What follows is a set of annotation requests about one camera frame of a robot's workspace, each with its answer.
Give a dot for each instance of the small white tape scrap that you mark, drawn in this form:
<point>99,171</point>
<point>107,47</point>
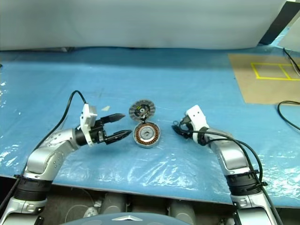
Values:
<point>106,108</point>

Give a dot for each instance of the white crumpled bag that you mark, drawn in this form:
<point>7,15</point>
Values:
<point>91,211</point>

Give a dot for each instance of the white foam backdrop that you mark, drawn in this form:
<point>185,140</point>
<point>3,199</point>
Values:
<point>140,23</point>

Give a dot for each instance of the black panel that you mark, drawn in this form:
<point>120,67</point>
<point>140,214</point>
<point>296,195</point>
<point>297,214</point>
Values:
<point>276,25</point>

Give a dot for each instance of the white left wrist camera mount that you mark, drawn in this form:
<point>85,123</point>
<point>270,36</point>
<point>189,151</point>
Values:
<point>87,117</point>

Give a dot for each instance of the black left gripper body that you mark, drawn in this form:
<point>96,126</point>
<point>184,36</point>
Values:
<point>97,134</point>

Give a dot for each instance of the grey robot torso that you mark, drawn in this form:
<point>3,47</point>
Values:
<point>131,220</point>

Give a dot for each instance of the silver round motor housing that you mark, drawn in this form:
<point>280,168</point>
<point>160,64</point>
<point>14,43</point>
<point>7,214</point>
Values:
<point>138,138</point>

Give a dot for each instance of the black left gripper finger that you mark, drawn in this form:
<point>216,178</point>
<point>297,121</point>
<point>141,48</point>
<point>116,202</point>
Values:
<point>113,118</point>
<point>117,136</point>

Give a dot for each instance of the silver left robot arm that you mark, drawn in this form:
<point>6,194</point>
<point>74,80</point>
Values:
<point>47,154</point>

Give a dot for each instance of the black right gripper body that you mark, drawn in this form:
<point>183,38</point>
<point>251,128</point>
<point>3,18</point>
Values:
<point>186,129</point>

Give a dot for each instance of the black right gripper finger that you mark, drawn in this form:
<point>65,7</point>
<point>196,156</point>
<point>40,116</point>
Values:
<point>178,132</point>

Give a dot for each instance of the pale board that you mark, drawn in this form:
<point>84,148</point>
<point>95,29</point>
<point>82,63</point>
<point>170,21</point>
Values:
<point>291,35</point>

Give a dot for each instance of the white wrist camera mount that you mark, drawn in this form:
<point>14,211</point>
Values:
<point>87,117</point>
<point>197,116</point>

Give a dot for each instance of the yellow tape squares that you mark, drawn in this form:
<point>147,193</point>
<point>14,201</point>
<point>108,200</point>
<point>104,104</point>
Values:
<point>255,70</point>

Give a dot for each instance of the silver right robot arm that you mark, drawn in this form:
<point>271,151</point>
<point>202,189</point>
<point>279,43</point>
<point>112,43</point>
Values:
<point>232,154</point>

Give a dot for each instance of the grey motor rotor disc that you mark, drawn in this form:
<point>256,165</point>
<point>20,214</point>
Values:
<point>134,110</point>

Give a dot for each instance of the brown cardboard sheet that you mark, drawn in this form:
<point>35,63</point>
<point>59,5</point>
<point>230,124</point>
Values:
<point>257,89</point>

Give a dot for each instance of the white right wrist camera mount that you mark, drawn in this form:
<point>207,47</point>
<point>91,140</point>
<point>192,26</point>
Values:
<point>197,116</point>

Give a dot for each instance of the blue plastic table sheet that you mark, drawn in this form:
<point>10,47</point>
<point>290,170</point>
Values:
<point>187,82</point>

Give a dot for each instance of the grey rounded cylinder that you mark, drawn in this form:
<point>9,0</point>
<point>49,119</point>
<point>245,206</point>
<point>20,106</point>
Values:
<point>114,204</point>
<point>182,211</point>

